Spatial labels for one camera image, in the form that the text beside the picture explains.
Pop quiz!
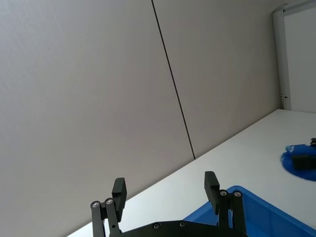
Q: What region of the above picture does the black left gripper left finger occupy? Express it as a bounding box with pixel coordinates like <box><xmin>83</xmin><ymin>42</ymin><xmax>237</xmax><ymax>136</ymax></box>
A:
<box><xmin>90</xmin><ymin>177</ymin><xmax>128</xmax><ymax>237</ymax></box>

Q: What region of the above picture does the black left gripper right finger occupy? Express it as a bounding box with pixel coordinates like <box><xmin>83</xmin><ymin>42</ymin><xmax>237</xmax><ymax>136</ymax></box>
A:
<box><xmin>204</xmin><ymin>170</ymin><xmax>248</xmax><ymax>234</ymax></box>

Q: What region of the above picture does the blue plastic bin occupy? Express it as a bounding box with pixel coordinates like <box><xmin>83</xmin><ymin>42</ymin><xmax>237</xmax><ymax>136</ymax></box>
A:
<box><xmin>183</xmin><ymin>185</ymin><xmax>316</xmax><ymax>237</ymax></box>

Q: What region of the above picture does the blue round plate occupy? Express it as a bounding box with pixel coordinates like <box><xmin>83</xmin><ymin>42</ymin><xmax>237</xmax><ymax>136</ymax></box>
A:
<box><xmin>280</xmin><ymin>143</ymin><xmax>316</xmax><ymax>182</ymax></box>

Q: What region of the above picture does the small black block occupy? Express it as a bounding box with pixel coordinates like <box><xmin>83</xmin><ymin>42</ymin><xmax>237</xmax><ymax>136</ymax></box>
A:
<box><xmin>292</xmin><ymin>154</ymin><xmax>316</xmax><ymax>170</ymax></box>

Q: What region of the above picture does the grey framed white panel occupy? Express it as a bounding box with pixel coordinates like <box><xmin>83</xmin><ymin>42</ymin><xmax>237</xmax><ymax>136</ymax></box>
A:
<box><xmin>272</xmin><ymin>0</ymin><xmax>316</xmax><ymax>111</ymax></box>

